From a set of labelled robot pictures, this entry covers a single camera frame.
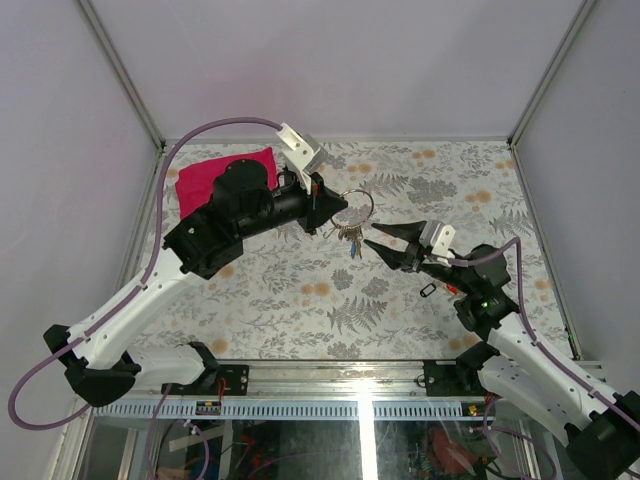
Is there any red cloth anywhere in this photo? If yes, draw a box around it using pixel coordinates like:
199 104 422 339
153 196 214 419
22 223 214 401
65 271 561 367
175 147 278 219

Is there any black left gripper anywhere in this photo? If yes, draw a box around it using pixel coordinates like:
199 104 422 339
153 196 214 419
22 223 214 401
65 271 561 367
238 169 349 240

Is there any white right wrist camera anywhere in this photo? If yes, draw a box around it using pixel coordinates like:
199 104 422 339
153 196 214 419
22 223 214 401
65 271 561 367
418 220 456 265

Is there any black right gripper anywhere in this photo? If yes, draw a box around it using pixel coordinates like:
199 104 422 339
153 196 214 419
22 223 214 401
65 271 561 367
364 219 475 295

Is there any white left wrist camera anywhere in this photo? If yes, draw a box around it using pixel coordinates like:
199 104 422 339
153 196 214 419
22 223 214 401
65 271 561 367
276 123 328 195

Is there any metal mounting rail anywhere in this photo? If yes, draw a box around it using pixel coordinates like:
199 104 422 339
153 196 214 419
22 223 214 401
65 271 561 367
227 360 457 400

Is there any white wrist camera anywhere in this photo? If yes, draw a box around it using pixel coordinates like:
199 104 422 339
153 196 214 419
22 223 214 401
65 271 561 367
276 123 328 195
418 220 456 265

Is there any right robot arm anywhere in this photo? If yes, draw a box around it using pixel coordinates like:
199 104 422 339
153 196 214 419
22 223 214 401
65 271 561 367
366 220 639 479

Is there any slotted cable duct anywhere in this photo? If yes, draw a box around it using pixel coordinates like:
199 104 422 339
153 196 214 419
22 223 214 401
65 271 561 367
95 399 483 421

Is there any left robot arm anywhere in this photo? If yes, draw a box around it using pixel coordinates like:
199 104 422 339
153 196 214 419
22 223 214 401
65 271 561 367
44 159 348 407

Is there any large metal keyring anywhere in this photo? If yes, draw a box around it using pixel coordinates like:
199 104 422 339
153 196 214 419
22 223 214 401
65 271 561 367
323 189 375 241

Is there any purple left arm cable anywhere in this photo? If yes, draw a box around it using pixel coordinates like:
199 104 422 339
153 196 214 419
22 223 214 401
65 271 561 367
7 116 286 430

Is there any key with black tag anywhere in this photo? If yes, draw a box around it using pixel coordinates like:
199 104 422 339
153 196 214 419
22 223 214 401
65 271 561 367
419 282 437 298

